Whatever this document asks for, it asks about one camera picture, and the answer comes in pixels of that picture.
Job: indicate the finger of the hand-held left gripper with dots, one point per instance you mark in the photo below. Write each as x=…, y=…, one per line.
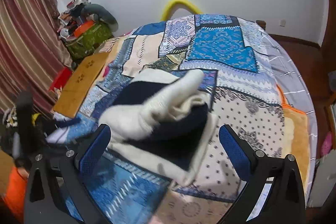
x=67, y=124

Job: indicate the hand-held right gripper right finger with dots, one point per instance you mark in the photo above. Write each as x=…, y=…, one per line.
x=236, y=153

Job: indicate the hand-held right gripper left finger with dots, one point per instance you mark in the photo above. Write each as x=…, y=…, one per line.
x=95, y=150

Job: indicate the white and navy sweater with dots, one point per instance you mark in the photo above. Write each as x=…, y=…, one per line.
x=168, y=103

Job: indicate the white paper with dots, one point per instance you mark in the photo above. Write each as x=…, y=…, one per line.
x=56, y=136

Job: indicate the yellow and black item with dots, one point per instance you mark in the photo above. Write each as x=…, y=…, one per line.
x=9, y=117

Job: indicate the wooden lap table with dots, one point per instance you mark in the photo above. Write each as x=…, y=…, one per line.
x=78, y=82

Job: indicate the red plastic item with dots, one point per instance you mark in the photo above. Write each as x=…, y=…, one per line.
x=61, y=78

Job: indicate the orange fleece blanket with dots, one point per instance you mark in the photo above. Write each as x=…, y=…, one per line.
x=296, y=129

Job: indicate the magenta cloth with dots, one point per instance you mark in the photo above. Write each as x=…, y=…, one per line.
x=106, y=70

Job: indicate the orange object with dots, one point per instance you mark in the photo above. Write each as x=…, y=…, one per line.
x=17, y=192

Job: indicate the striped brown curtain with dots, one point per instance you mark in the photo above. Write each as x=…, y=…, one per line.
x=26, y=29

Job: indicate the green patterned bag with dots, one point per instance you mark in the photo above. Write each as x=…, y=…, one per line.
x=89, y=41

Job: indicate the striped cloth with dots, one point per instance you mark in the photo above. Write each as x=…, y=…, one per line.
x=107, y=45

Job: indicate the white cabinet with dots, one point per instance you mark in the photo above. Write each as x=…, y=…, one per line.
x=321, y=182

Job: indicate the pink object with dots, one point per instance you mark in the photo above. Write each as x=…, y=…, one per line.
x=326, y=144

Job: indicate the orange box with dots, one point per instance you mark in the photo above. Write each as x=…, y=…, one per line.
x=84, y=27

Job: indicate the grey bed sheet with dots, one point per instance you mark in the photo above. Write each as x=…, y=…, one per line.
x=288, y=69

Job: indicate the wooden furniture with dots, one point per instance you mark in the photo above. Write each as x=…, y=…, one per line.
x=331, y=113

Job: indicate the blue patchwork blanket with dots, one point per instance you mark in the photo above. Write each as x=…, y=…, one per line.
x=223, y=50

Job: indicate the pile of clutter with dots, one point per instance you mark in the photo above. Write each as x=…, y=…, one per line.
x=72, y=12

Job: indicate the grey plush toy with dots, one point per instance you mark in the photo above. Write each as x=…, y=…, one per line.
x=105, y=14

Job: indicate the yellow foam tube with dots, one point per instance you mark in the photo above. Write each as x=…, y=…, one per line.
x=178, y=0

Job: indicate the wall socket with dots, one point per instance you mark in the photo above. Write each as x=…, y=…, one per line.
x=283, y=23

